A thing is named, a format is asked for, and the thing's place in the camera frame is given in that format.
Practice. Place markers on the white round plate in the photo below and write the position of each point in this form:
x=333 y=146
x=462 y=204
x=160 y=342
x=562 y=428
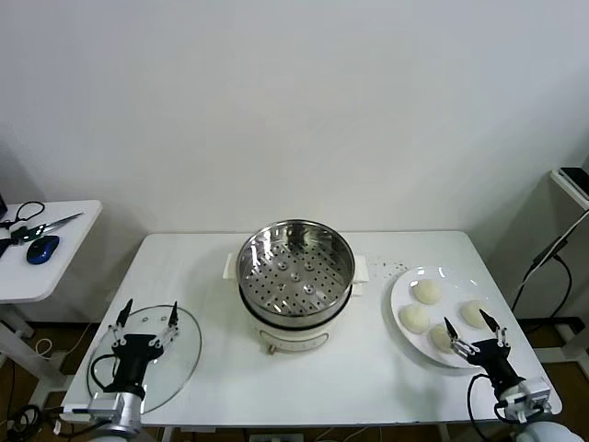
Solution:
x=442 y=276

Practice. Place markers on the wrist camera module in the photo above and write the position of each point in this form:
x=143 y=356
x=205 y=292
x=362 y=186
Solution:
x=92 y=407
x=536 y=398

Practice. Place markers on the small green lit board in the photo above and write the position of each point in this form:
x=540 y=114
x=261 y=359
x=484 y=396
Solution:
x=25 y=236

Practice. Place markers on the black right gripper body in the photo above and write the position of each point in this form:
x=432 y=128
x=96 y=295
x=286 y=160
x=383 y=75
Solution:
x=491 y=357

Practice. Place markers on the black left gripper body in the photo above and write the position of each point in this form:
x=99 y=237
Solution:
x=137 y=351

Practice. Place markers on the stainless steel steamer basket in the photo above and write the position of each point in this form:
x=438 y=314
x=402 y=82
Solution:
x=276 y=294

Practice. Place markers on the black tablet device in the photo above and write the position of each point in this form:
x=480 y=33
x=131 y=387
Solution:
x=575 y=177

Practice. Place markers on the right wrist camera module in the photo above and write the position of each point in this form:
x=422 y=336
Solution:
x=536 y=398

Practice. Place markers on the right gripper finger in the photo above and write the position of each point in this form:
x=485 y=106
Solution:
x=453 y=332
x=490 y=321

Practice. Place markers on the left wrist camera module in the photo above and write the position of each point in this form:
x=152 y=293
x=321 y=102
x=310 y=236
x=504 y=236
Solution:
x=92 y=407

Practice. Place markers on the white power strip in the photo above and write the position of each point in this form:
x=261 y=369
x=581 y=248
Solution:
x=276 y=438

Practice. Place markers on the white steamed baozi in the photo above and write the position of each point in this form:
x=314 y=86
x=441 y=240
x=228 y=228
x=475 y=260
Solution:
x=441 y=340
x=471 y=313
x=413 y=318
x=426 y=291

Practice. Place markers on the round glass pot lid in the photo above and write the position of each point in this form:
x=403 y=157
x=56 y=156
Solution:
x=184 y=350

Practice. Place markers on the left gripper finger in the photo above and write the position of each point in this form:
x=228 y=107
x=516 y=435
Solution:
x=125 y=315
x=174 y=317

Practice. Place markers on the white side table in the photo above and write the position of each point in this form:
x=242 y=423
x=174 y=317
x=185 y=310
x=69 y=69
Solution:
x=69 y=258

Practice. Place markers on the white shelf stand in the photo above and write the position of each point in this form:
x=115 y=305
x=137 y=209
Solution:
x=556 y=177

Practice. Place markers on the blue computer mouse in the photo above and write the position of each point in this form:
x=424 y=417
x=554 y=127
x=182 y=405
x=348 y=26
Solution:
x=42 y=248

